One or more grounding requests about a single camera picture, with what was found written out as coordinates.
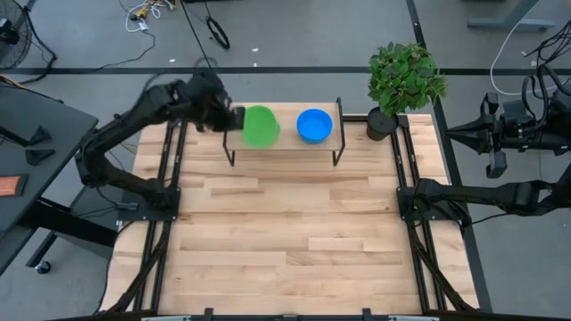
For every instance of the orange black pad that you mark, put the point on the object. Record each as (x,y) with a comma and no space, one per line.
(9,185)

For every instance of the black side desk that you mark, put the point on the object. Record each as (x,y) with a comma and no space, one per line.
(44,120)

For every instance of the green mini plastic bowl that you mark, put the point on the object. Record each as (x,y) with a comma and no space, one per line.
(261,127)

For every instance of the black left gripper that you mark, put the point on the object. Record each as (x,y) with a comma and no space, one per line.
(214,107)

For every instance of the black triangular bracket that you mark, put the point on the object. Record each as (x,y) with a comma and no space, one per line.
(38,156)
(39,136)

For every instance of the blue mini plastic bowl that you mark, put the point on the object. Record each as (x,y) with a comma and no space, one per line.
(314,125)

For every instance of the silver bracket plate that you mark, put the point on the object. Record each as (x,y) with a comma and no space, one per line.
(412,318)
(165,318)

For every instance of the green potted plant black pot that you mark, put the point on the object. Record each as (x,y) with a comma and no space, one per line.
(401,76)

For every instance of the black floor fan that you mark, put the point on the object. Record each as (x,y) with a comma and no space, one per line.
(5,29)

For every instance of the grey desk base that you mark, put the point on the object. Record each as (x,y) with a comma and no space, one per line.
(508,23)

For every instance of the black aluminium table frame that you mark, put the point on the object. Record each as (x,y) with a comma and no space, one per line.
(403,121)

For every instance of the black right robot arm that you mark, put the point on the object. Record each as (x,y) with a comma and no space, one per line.
(490,196)

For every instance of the wooden shelf riser black legs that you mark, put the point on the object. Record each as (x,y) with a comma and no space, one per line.
(288,134)

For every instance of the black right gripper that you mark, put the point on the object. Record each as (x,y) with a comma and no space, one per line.
(517,139)

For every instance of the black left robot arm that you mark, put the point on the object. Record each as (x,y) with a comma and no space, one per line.
(125,120)

